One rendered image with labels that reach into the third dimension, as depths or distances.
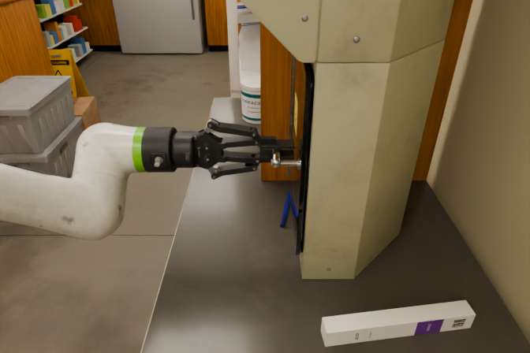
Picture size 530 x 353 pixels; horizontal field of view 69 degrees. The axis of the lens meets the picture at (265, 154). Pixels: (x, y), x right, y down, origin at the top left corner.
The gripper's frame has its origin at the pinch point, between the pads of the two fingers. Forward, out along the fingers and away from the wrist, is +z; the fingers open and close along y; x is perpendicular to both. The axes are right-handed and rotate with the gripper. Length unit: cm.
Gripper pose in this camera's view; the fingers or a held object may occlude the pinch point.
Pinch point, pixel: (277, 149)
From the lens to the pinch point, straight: 78.4
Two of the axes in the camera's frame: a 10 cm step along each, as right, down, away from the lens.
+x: 0.0, -4.7, 8.8
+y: 0.0, -8.8, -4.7
